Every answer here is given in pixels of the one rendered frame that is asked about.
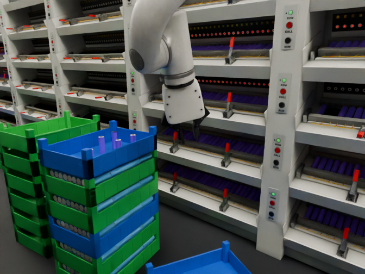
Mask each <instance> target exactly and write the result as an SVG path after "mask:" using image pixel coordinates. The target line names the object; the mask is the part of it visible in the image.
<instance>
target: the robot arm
mask: <svg viewBox="0 0 365 274"><path fill-rule="evenodd" d="M185 1H186V0H137V1H136V3H135V5H134V8H133V12H132V14H131V19H130V28H129V57H130V62H131V64H132V66H133V67H134V69H135V70H136V71H138V72H139V73H144V74H147V73H152V72H155V71H157V70H160V74H161V76H160V81H161V82H164V84H163V85H162V99H163V106H164V110H165V112H164V114H163V117H162V120H161V124H162V125H163V126H167V127H170V128H172V129H174V130H176V132H177V136H178V140H181V142H182V144H184V143H185V142H184V136H183V132H182V130H181V127H180V123H183V122H187V121H192V120H193V123H192V129H193V135H194V138H195V140H196V141H198V136H200V134H199V126H200V124H201V122H202V121H203V119H204V118H206V117H207V116H208V115H209V114H210V112H209V111H208V110H207V108H206V107H205V106H204V103H203V98H202V93H201V90H200V87H199V83H198V81H197V80H196V79H195V71H194V64H193V56H192V49H191V42H190V34H189V29H188V22H187V15H186V11H185V10H184V9H178V8H179V7H180V6H181V5H182V4H183V3H184V2H185Z"/></svg>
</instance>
